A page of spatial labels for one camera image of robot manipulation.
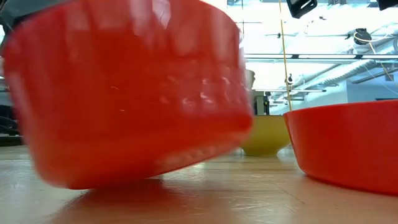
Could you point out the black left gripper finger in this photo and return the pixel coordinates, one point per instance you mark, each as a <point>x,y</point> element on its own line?
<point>17,9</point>

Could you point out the ribbed ceiling duct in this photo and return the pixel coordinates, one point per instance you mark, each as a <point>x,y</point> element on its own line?
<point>351,73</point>

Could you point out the dark background equipment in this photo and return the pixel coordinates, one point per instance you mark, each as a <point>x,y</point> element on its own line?
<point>9,124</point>

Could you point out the long ceiling light fixture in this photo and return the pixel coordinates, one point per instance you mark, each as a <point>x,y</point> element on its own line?
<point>326,56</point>

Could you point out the yellow plastic mini bowl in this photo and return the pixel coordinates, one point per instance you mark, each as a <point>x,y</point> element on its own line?
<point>267,135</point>

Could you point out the red plastic mini bowl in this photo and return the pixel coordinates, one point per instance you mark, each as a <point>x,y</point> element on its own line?
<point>124,109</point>
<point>342,146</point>

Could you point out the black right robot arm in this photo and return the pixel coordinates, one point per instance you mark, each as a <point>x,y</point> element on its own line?
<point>388,3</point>

